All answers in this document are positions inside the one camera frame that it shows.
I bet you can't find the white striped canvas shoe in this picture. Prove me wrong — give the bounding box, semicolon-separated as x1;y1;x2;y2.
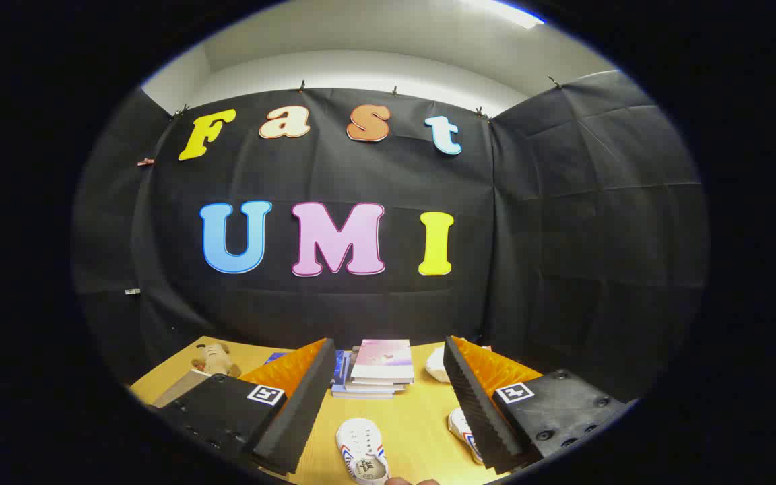
335;418;390;484
447;407;486;465

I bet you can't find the grey cover book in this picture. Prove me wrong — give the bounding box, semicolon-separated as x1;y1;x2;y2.
344;347;409;393

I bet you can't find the pale blue book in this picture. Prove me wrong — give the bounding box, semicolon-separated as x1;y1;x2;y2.
331;383;395;399

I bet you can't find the black backdrop cloth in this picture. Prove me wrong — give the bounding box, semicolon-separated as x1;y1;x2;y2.
71;71;709;405

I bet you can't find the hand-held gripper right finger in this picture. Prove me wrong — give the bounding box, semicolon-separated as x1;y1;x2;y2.
442;335;633;472

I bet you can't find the beige fabric storage box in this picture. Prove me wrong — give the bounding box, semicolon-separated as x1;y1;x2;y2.
151;368;212;407

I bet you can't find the dark blue book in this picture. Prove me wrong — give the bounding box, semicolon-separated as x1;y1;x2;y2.
265;350;346;388

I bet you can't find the brown plush toy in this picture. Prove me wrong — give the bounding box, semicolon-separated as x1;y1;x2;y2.
191;342;242;378

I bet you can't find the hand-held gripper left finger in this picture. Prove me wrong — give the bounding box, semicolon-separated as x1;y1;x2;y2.
148;337;337;476

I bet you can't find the white plush toy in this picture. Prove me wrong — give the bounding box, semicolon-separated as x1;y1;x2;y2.
425;345;453;383

